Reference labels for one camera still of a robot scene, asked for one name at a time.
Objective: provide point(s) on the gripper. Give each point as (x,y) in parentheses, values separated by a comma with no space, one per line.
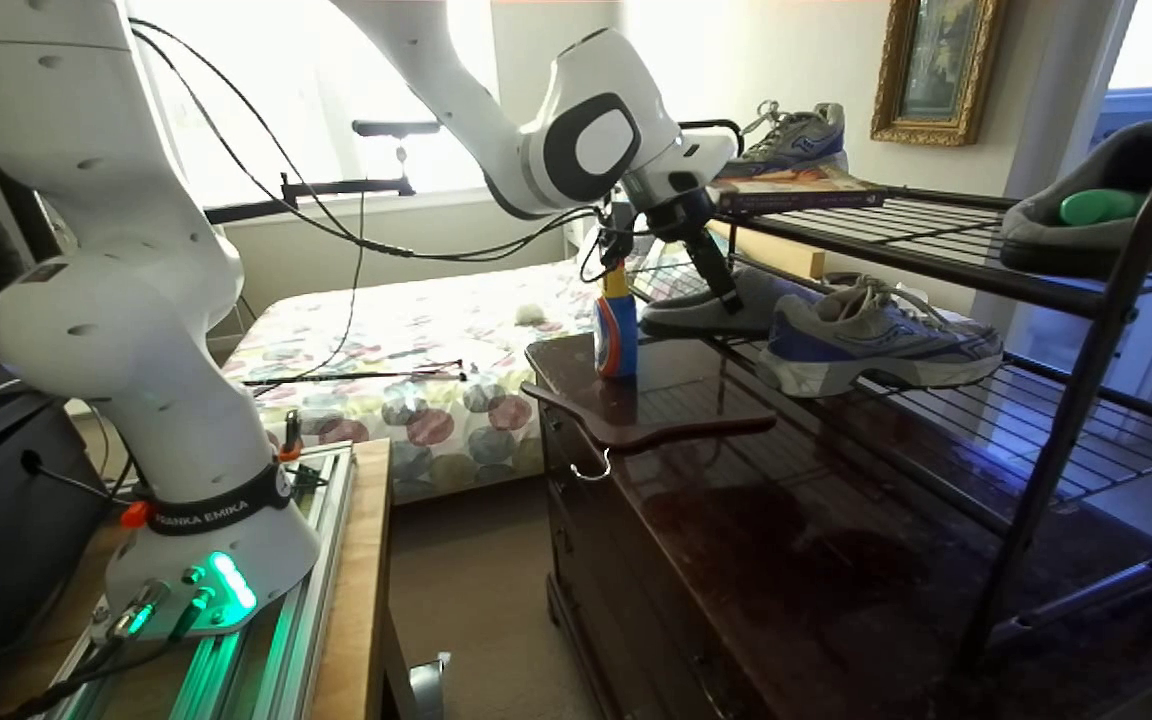
(681,215)

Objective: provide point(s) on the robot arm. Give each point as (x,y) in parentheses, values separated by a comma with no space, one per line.
(126,300)

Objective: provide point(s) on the grey house shoe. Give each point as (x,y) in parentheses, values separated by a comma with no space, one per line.
(1076,240)
(696,312)

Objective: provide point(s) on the black metal shoe rack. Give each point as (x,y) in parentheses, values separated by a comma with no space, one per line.
(1086,400)

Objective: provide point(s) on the wooden box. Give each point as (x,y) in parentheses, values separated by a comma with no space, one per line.
(776,250)

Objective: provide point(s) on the paperback book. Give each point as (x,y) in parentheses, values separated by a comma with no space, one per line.
(796,190)

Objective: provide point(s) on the blue and orange spray bottle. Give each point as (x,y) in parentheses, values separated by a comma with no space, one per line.
(617,335)

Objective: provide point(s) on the grey and blue sneaker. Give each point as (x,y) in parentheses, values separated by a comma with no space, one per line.
(801,140)
(876,345)

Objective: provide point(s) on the small pale ball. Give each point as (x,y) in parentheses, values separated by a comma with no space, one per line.
(530,313)

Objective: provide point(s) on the wooden clothes hanger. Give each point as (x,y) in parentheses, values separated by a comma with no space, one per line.
(656,432)

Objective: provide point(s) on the gold framed picture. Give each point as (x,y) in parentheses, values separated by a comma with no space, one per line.
(936,70)

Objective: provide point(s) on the bed with dotted bedspread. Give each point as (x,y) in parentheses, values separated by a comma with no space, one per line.
(406,340)

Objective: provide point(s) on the black stand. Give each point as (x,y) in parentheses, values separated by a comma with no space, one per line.
(336,188)

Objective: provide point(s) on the thin black rod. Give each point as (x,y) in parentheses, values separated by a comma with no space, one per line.
(356,376)

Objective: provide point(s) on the dark wooden dresser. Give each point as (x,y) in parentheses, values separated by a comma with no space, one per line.
(796,560)

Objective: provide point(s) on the window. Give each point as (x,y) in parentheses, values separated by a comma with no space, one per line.
(336,90)

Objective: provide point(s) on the green oval object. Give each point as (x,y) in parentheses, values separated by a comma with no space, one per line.
(1101,206)

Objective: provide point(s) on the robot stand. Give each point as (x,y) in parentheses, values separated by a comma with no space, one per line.
(356,600)

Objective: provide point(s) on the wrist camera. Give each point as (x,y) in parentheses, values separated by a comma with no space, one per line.
(619,222)

